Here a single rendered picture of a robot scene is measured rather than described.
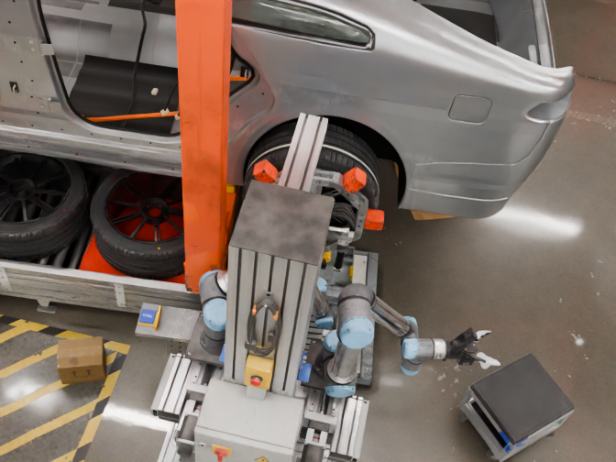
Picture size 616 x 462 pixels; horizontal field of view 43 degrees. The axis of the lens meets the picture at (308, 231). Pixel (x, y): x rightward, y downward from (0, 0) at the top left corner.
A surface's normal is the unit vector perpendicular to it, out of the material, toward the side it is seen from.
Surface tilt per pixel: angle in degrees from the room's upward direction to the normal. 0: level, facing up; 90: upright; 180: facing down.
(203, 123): 90
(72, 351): 0
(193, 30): 90
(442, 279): 0
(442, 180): 90
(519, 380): 0
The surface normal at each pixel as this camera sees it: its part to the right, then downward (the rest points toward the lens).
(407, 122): -0.10, 0.78
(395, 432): 0.11, -0.61
